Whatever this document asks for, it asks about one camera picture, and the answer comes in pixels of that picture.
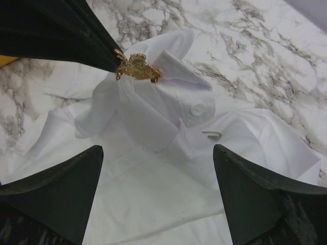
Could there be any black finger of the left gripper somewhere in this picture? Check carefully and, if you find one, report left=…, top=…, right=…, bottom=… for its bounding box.
left=1, top=0, right=121, bottom=72

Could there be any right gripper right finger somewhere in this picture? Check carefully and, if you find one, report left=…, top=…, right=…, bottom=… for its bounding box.
left=213, top=144, right=326, bottom=244

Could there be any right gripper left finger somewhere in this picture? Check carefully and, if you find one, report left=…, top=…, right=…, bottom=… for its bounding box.
left=1, top=145, right=104, bottom=244

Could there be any gold brooch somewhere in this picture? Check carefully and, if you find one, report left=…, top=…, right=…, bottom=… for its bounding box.
left=114, top=49, right=162, bottom=83

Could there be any white button shirt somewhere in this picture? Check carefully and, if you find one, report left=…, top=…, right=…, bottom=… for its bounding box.
left=1, top=30, right=326, bottom=244

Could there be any yellow plastic basket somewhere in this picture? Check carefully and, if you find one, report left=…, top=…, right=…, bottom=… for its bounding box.
left=0, top=55, right=18, bottom=67

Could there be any round shirt label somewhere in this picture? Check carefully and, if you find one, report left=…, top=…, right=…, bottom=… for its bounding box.
left=202, top=131, right=221, bottom=140

